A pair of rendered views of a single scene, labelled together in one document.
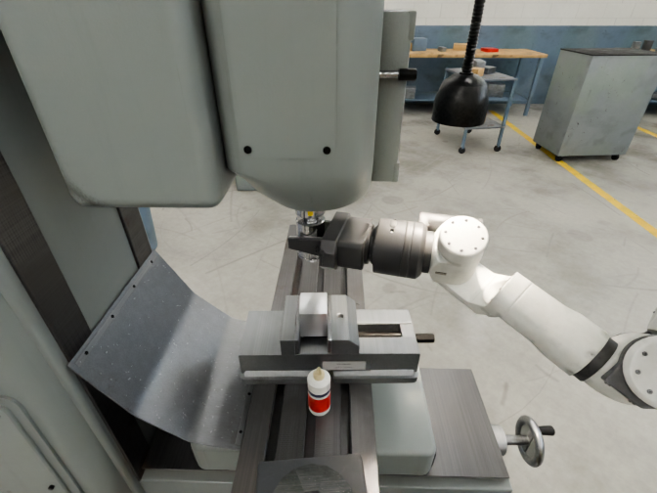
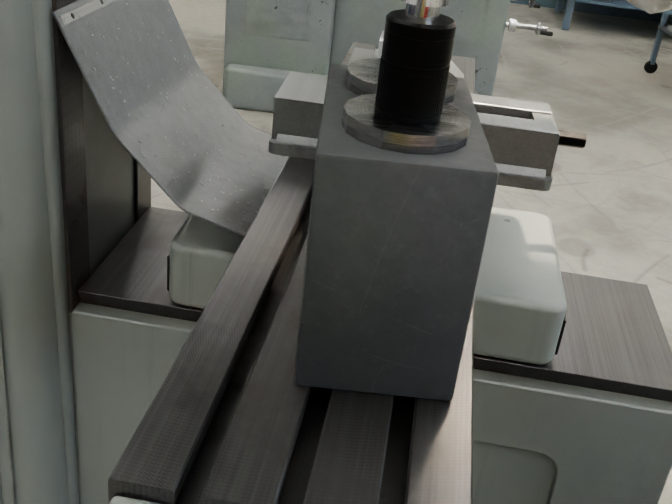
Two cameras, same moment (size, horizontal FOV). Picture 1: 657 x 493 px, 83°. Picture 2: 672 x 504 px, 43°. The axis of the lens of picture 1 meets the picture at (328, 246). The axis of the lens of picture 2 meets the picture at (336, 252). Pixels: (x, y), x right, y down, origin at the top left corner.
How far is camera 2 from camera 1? 0.56 m
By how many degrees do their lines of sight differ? 7
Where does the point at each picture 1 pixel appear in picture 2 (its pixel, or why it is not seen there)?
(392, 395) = (503, 250)
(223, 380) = (231, 174)
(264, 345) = (314, 96)
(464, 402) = (627, 314)
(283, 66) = not seen: outside the picture
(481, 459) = (642, 369)
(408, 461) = (517, 319)
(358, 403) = not seen: hidden behind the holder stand
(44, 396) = (12, 50)
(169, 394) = (158, 145)
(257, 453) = (292, 202)
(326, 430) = not seen: hidden behind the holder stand
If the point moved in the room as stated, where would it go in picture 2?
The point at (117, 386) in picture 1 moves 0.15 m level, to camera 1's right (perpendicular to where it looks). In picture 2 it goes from (100, 85) to (229, 103)
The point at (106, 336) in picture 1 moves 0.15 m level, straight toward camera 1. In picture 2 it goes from (93, 18) to (143, 53)
